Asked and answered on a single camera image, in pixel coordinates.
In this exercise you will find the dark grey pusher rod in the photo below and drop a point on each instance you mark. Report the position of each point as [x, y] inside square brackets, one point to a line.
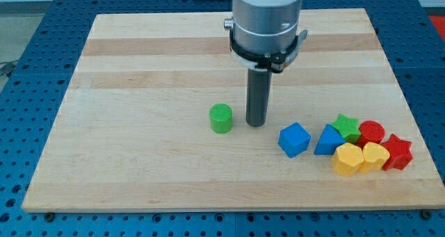
[258, 89]

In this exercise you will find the green star block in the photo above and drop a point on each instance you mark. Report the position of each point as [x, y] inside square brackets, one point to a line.
[347, 127]

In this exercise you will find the red cylinder block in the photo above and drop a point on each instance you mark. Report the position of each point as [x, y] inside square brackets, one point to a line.
[371, 131]

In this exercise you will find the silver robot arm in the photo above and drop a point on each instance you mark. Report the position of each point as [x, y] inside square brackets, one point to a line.
[265, 26]

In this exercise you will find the blue cube block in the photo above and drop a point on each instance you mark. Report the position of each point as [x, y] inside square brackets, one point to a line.
[294, 140]

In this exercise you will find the red star block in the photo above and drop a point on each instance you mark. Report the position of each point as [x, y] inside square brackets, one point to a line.
[400, 153]

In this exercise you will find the blue triangle block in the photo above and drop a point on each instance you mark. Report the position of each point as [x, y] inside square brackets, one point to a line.
[329, 140]

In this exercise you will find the wooden board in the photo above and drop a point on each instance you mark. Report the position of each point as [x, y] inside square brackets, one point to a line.
[133, 131]

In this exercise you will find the green cylinder block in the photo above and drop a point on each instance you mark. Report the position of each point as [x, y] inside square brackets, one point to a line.
[221, 118]

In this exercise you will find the yellow heart block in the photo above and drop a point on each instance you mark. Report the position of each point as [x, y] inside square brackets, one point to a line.
[375, 156]

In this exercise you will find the yellow hexagon block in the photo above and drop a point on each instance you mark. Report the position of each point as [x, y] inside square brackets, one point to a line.
[347, 159]

